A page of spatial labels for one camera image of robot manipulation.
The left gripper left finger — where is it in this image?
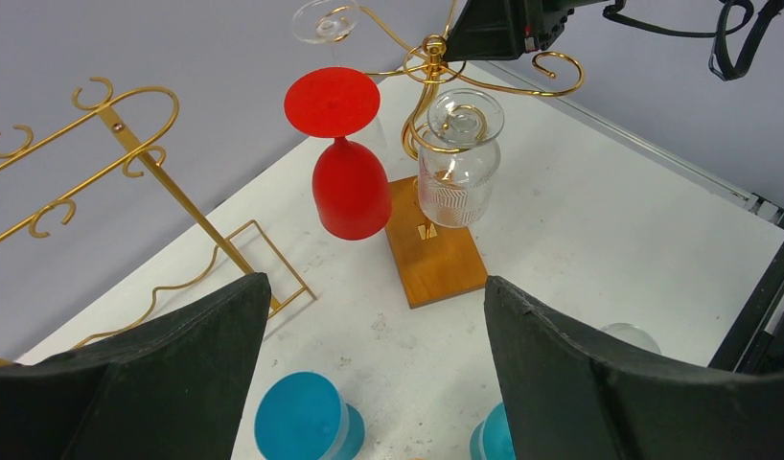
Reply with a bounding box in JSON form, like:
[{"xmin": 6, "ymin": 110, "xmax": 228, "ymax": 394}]
[{"xmin": 0, "ymin": 273, "xmax": 271, "ymax": 459}]

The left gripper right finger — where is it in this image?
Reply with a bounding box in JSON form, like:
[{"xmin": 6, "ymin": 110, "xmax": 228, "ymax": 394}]
[{"xmin": 484, "ymin": 276, "xmax": 784, "ymax": 459}]

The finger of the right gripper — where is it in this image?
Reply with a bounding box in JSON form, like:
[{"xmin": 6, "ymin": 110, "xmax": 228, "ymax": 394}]
[{"xmin": 443, "ymin": 0, "xmax": 531, "ymax": 62}]

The teal plastic goblet front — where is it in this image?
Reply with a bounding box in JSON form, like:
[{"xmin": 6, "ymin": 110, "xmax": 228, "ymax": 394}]
[{"xmin": 469, "ymin": 402, "xmax": 516, "ymax": 460}]

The clear glass tumbler goblet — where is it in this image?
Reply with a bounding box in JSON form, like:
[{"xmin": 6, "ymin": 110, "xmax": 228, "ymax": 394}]
[{"xmin": 418, "ymin": 88, "xmax": 505, "ymax": 228}]

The red plastic goblet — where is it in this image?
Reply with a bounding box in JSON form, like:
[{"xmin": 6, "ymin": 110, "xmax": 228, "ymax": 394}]
[{"xmin": 284, "ymin": 67, "xmax": 392, "ymax": 241}]

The clear wine glass front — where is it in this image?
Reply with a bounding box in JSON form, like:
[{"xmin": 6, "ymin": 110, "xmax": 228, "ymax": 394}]
[{"xmin": 601, "ymin": 323, "xmax": 661, "ymax": 355}]

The gold tree rack wooden base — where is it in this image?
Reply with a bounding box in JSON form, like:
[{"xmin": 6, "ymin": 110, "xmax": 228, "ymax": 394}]
[{"xmin": 328, "ymin": 0, "xmax": 586, "ymax": 311}]

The blue plastic goblet rear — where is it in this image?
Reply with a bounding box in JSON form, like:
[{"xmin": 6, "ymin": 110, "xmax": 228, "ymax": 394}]
[{"xmin": 254, "ymin": 371, "xmax": 365, "ymax": 459}]

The aluminium rail frame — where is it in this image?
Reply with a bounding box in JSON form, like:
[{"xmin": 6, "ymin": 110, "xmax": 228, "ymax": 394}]
[{"xmin": 473, "ymin": 95, "xmax": 784, "ymax": 370}]

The gold rectangular wire glass rack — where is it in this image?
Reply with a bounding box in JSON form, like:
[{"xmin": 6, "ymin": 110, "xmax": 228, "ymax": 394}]
[{"xmin": 0, "ymin": 78, "xmax": 301, "ymax": 361}]

